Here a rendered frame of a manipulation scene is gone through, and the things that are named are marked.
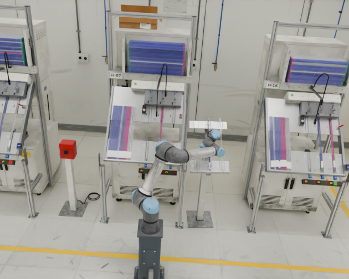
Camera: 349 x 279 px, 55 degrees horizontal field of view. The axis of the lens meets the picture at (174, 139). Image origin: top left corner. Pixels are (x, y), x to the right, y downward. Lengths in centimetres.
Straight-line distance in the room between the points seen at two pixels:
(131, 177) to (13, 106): 130
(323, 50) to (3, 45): 290
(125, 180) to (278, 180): 155
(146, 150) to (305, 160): 142
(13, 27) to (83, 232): 201
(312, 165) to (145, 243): 162
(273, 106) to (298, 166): 61
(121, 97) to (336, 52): 203
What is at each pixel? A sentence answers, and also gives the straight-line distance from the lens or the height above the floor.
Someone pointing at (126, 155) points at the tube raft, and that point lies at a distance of 304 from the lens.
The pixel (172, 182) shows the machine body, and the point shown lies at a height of 31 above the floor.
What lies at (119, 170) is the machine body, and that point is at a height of 41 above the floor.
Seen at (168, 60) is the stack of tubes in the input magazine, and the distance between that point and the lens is 311.
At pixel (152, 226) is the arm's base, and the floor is 61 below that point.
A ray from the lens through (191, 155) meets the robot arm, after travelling 241.
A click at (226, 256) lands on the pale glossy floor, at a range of 323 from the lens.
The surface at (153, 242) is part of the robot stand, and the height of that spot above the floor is 48.
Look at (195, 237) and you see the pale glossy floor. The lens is 334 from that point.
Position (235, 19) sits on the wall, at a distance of 460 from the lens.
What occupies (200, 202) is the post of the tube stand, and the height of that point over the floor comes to 24.
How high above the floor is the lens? 228
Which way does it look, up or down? 27 degrees down
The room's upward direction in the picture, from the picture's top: 3 degrees clockwise
